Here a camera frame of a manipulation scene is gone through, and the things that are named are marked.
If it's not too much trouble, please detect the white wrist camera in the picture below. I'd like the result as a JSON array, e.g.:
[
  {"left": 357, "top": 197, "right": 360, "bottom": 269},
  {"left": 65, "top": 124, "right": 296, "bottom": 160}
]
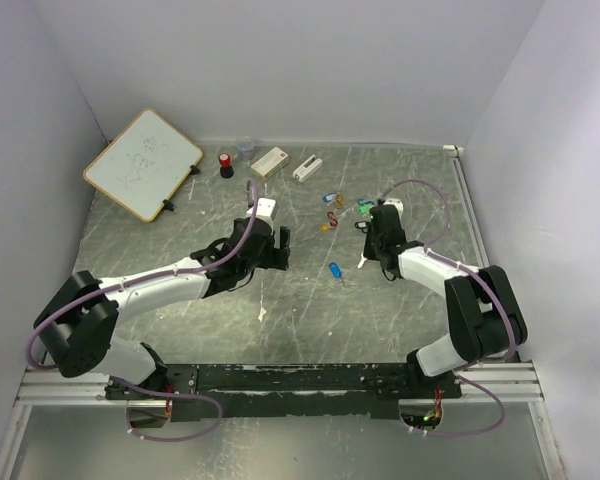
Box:
[
  {"left": 377, "top": 197, "right": 404, "bottom": 215},
  {"left": 246, "top": 198, "right": 278, "bottom": 223}
]

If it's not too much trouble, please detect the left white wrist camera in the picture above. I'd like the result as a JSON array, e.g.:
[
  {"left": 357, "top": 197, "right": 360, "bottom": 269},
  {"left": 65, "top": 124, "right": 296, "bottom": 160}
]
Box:
[{"left": 246, "top": 198, "right": 278, "bottom": 223}]

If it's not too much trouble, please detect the red S-carabiner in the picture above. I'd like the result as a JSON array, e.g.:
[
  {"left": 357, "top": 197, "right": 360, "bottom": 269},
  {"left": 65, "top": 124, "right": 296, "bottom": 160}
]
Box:
[{"left": 327, "top": 211, "right": 338, "bottom": 228}]

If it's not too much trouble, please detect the wood-framed whiteboard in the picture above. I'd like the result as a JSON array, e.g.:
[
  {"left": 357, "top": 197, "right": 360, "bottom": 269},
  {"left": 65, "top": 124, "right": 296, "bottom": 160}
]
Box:
[{"left": 83, "top": 108, "right": 203, "bottom": 222}]

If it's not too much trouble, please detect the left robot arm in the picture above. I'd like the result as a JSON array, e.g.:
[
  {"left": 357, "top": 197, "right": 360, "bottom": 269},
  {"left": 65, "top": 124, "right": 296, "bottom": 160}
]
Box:
[{"left": 33, "top": 218, "right": 291, "bottom": 399}]

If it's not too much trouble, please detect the green tag key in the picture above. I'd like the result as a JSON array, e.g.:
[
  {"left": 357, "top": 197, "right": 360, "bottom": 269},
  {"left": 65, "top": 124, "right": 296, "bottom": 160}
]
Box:
[{"left": 357, "top": 199, "right": 375, "bottom": 215}]

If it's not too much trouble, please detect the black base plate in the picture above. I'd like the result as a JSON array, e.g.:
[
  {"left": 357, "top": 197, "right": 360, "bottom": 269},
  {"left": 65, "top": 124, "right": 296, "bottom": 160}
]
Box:
[{"left": 105, "top": 363, "right": 461, "bottom": 422}]

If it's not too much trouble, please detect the clear plastic cup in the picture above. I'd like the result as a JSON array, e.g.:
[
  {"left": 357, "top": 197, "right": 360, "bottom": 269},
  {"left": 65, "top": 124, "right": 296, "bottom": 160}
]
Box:
[{"left": 235, "top": 136, "right": 255, "bottom": 161}]

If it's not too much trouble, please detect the white green cardboard box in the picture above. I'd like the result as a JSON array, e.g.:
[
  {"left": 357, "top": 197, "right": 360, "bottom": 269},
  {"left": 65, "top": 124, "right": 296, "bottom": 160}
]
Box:
[{"left": 250, "top": 147, "right": 289, "bottom": 182}]

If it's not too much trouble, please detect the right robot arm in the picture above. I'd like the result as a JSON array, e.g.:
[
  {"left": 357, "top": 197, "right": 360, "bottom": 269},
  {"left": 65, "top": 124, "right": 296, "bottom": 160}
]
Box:
[{"left": 363, "top": 202, "right": 528, "bottom": 398}]

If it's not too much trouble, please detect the white plastic device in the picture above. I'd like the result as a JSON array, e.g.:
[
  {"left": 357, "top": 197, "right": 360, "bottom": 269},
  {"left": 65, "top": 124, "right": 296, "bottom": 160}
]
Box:
[{"left": 292, "top": 155, "right": 323, "bottom": 183}]

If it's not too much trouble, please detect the red black stamp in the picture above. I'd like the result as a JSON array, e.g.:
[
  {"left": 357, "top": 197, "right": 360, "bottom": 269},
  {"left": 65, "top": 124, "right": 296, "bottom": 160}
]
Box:
[{"left": 218, "top": 153, "right": 234, "bottom": 179}]

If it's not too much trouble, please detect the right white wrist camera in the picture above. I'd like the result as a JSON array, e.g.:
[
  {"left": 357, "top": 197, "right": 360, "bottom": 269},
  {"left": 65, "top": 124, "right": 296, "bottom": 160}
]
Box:
[{"left": 377, "top": 197, "right": 404, "bottom": 215}]

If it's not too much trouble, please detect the blue tag key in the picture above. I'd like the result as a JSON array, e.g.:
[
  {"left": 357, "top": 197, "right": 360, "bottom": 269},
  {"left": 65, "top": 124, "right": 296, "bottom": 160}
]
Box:
[
  {"left": 322, "top": 192, "right": 344, "bottom": 209},
  {"left": 328, "top": 262, "right": 345, "bottom": 285}
]

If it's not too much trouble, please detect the aluminium rail frame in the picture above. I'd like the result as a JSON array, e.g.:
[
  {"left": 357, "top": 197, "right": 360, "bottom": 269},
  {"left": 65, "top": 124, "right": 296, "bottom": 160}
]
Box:
[{"left": 0, "top": 146, "right": 564, "bottom": 479}]

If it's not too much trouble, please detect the black tag key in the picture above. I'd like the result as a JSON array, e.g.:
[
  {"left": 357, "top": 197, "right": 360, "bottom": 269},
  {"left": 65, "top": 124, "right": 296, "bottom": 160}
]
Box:
[{"left": 354, "top": 221, "right": 369, "bottom": 233}]

